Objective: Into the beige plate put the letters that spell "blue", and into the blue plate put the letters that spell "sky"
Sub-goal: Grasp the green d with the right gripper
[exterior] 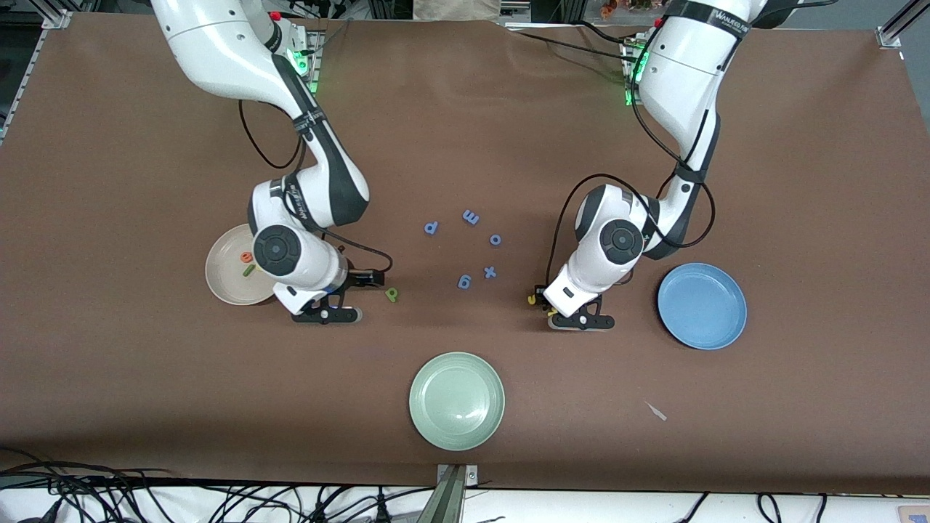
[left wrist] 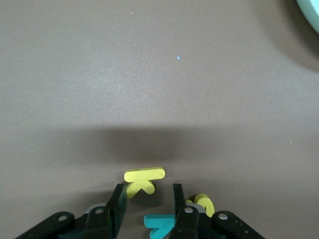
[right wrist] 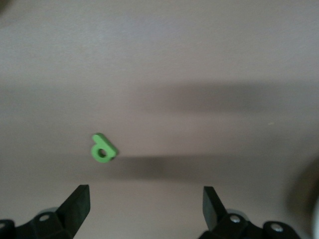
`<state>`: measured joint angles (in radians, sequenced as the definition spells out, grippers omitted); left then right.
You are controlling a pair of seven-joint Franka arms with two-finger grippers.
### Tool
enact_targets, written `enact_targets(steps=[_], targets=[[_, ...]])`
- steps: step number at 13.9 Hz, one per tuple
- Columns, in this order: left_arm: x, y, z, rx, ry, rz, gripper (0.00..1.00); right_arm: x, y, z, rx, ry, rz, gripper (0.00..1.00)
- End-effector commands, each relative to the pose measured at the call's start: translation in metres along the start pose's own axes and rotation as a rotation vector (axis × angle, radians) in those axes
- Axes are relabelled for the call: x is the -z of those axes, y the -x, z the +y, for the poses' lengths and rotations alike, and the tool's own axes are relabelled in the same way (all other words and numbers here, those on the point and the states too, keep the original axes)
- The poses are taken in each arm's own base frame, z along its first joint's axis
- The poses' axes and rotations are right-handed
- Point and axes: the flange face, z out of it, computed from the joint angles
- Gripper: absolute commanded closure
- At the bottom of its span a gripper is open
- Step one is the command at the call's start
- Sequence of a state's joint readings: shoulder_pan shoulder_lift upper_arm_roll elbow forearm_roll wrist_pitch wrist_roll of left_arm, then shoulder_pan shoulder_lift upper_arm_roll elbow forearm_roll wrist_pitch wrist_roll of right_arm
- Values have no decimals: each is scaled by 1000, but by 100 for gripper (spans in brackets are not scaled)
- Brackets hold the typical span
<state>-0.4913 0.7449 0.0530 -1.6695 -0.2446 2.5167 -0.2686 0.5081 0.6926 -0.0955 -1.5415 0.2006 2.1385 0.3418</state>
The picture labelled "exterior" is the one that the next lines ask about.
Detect blue plate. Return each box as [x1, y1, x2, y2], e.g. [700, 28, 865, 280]
[657, 262, 748, 351]

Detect beige brown plate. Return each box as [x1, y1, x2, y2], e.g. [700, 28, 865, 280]
[205, 223, 281, 306]

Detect green plate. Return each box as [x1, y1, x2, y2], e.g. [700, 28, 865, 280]
[408, 352, 506, 452]

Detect brown table cover sheet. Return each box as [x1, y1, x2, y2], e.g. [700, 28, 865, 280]
[0, 11, 930, 496]

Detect tan flat object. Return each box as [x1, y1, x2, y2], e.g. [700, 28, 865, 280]
[413, 0, 502, 22]

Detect orange decorative object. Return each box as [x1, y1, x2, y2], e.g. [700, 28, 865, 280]
[599, 0, 655, 18]

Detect short black right arm cable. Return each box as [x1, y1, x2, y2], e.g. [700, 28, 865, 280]
[320, 227, 394, 274]

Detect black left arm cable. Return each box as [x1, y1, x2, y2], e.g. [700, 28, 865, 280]
[545, 87, 717, 291]

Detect long black right arm cable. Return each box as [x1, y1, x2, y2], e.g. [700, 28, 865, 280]
[238, 100, 303, 170]

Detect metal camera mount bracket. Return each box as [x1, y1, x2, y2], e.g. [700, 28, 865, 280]
[418, 463, 479, 523]

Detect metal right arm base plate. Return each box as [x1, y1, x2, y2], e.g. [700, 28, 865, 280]
[291, 29, 322, 95]

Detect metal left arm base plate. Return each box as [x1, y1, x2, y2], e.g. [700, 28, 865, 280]
[621, 38, 649, 107]

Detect thin black table cable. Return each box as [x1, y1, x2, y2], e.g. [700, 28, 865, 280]
[505, 28, 640, 65]
[570, 20, 647, 46]

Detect tangled black cable bundle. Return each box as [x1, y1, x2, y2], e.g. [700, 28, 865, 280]
[0, 447, 437, 523]

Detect aluminium edge rail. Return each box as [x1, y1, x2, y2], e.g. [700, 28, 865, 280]
[0, 28, 46, 142]

